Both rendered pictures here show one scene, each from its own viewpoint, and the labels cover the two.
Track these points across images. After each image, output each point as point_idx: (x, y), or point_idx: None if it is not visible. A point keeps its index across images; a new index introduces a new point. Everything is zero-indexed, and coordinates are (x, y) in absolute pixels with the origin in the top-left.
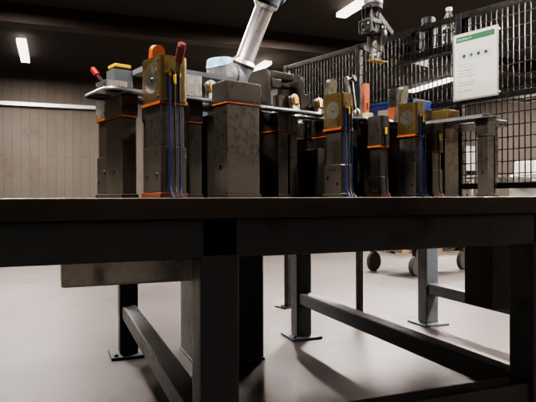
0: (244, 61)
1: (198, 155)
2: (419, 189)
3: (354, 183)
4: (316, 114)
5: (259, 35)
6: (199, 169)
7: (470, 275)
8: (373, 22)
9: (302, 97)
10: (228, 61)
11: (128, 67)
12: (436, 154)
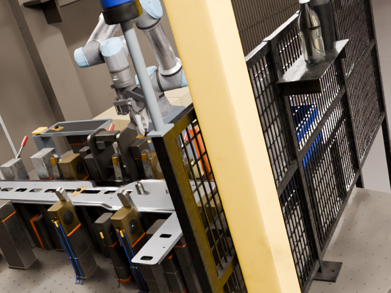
0: (161, 70)
1: (21, 227)
2: (143, 288)
3: None
4: (89, 196)
5: (156, 50)
6: (25, 233)
7: None
8: (118, 106)
9: (123, 156)
10: None
11: (38, 133)
12: (163, 258)
